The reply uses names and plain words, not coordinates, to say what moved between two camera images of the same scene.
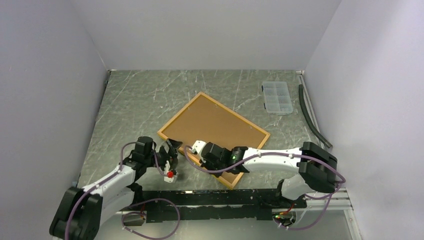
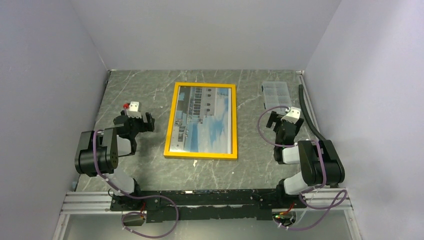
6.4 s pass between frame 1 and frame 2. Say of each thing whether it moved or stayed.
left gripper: moved
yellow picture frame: moved
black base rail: stayed
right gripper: moved
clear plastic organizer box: stayed
